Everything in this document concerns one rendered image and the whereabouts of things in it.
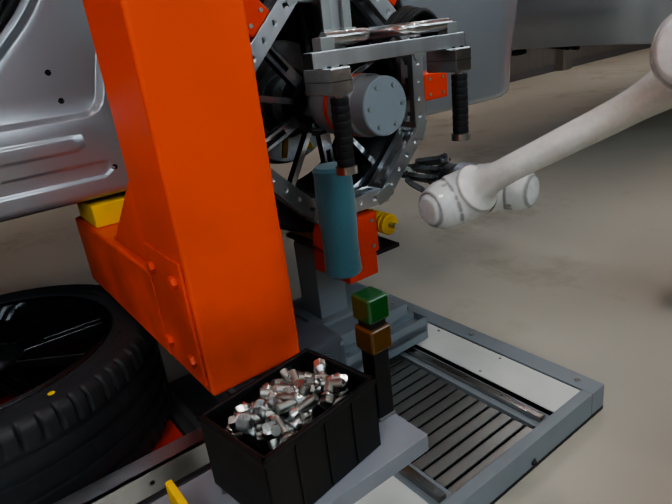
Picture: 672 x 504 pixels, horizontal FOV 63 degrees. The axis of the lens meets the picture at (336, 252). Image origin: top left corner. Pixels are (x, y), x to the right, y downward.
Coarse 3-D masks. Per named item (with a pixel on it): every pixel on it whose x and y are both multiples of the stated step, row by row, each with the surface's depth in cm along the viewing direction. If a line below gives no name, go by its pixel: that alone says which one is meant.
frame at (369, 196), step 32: (288, 0) 114; (352, 0) 131; (384, 0) 130; (256, 64) 114; (416, 64) 142; (416, 96) 143; (416, 128) 145; (384, 160) 148; (288, 192) 126; (384, 192) 144
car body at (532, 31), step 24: (528, 0) 327; (552, 0) 316; (576, 0) 307; (600, 0) 299; (624, 0) 293; (648, 0) 289; (528, 24) 333; (552, 24) 322; (576, 24) 313; (600, 24) 305; (624, 24) 299; (648, 24) 295; (528, 48) 343; (552, 48) 405; (576, 48) 405
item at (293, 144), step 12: (276, 48) 144; (288, 48) 146; (264, 60) 143; (288, 60) 147; (300, 60) 149; (264, 72) 143; (264, 84) 144; (276, 84) 141; (264, 108) 145; (276, 108) 143; (264, 120) 146; (276, 120) 144; (288, 144) 153; (312, 144) 158; (276, 156) 151; (288, 156) 154
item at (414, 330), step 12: (408, 312) 173; (396, 324) 170; (408, 324) 171; (420, 324) 169; (396, 336) 163; (408, 336) 166; (420, 336) 170; (348, 348) 159; (396, 348) 164; (408, 348) 168; (348, 360) 153; (360, 360) 156
